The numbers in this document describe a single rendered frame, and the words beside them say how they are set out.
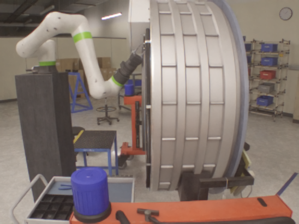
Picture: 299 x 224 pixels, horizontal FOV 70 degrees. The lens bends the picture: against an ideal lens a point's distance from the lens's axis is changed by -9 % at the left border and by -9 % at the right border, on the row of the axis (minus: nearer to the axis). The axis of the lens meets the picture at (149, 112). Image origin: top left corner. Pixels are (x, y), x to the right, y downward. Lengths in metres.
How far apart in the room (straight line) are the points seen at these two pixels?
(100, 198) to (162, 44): 0.78
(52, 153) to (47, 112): 0.32
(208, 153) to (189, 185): 0.23
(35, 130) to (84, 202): 1.20
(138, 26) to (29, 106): 0.99
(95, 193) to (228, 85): 0.78
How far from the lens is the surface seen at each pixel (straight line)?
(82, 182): 0.72
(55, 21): 1.39
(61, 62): 8.20
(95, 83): 1.38
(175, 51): 1.17
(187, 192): 1.39
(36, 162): 1.98
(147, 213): 0.76
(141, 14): 1.39
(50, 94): 1.72
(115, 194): 1.46
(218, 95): 1.16
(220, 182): 1.19
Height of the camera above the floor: 1.47
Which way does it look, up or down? 14 degrees down
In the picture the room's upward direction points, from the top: straight up
